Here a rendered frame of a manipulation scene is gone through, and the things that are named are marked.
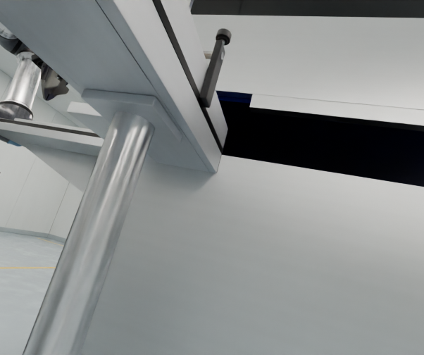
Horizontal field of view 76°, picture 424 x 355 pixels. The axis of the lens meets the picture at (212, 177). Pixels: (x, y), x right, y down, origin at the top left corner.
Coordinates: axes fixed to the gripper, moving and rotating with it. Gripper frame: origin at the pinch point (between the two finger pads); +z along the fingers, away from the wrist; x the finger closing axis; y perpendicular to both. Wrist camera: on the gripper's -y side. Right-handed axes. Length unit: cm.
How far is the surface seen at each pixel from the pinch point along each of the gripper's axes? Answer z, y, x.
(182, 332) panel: 44, 62, -12
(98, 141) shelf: 15.1, 33.1, -10.5
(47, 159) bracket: 19.4, 12.6, -2.0
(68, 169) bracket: 20.8, 20.2, -2.0
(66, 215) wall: 38, -451, 545
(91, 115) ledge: 16, 42, -25
